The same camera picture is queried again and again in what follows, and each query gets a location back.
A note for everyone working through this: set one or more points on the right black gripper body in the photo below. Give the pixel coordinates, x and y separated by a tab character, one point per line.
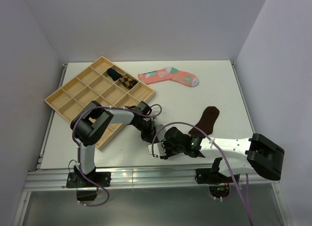
171	150

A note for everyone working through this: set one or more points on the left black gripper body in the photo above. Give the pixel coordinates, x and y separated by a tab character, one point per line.
146	129

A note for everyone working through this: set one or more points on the brown striped sock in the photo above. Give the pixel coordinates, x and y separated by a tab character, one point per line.
208	119

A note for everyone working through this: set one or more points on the grey sock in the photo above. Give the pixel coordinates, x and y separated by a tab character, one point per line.
160	132

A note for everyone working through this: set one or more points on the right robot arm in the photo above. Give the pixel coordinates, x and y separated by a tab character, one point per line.
256	154

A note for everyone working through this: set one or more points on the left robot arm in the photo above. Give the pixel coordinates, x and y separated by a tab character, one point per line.
90	124

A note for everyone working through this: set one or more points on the brown argyle rolled sock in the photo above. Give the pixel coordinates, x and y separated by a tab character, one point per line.
127	82

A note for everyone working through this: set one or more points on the pink patterned sock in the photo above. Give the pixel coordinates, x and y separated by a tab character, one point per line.
169	74

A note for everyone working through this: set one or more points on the dark blue rolled sock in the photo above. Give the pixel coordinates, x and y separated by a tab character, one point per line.
113	74

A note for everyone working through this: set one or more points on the wooden compartment tray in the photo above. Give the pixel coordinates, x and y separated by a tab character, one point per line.
83	84

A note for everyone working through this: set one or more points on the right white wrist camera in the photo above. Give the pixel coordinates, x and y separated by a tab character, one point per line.
157	151

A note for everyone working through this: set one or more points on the aluminium frame rail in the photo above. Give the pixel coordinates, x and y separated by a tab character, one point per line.
121	178

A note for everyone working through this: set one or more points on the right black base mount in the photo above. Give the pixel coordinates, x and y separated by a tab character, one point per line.
219	184

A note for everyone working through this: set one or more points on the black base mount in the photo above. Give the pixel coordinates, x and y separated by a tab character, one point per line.
86	191
219	184

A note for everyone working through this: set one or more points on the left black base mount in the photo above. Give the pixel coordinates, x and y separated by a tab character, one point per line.
86	191

